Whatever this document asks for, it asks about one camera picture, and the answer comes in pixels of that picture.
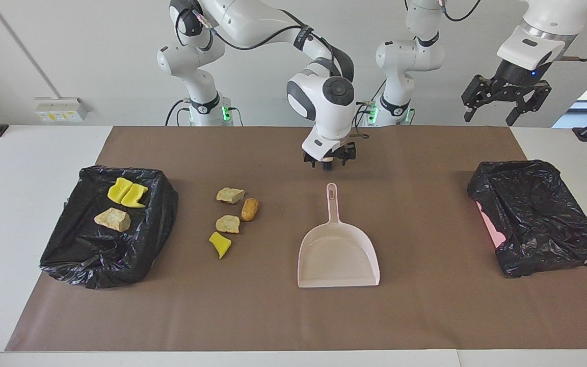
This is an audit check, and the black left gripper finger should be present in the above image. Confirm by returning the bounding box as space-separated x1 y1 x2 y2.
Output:
462 75 495 122
506 83 552 126

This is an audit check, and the brown bread roll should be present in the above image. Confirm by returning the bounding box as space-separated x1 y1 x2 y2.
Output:
241 198 260 222

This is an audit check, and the beige sponge chunk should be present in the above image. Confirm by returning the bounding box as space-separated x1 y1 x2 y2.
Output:
215 215 241 234
216 187 246 205
94 207 132 232

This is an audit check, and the pink plastic dustpan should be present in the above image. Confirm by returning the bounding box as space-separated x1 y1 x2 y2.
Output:
297 183 381 289

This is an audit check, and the yellow sponge piece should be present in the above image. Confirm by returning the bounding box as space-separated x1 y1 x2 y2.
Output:
208 231 232 260
121 183 149 208
107 177 134 203

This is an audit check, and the black plastic trash bag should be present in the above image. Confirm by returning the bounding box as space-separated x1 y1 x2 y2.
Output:
467 160 587 278
39 164 179 290

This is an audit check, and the pink trash bin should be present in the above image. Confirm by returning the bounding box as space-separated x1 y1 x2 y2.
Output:
475 200 506 250

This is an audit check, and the brown paper table mat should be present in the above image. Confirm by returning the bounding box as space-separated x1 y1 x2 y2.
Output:
5 126 587 352

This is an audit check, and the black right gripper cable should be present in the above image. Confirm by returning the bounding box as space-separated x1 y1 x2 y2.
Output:
192 8 373 139

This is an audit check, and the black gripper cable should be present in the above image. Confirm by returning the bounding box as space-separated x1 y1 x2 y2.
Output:
441 0 587 63
192 8 373 139

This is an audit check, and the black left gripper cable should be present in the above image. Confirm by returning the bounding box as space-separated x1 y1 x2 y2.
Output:
441 0 587 63

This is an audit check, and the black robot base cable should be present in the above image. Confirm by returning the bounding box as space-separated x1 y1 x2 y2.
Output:
165 99 192 126

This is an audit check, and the white wall socket box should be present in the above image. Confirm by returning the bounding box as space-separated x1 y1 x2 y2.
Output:
35 97 89 123

